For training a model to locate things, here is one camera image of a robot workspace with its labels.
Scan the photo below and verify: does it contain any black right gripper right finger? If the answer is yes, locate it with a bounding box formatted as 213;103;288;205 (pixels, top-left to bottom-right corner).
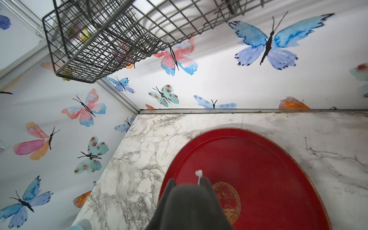
200;178;233;230

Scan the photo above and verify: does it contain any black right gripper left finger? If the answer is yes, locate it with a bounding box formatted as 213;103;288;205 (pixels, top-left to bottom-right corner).
146;179;176;230

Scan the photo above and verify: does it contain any round cut dough wrapper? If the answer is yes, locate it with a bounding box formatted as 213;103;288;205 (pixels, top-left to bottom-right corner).
195;170;203;186

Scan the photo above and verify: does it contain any black handled strainer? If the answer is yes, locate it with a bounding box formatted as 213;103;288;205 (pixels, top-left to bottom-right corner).
155;183;228;230

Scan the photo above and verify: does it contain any red round tray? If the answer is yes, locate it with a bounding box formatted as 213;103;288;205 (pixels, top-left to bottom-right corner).
162;128;332;230

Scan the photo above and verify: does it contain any teal plastic scoop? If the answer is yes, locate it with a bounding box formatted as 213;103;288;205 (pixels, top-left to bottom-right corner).
67;219;93;230

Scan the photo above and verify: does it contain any black wire wall basket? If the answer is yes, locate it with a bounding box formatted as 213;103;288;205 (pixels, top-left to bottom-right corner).
42;1;265;83

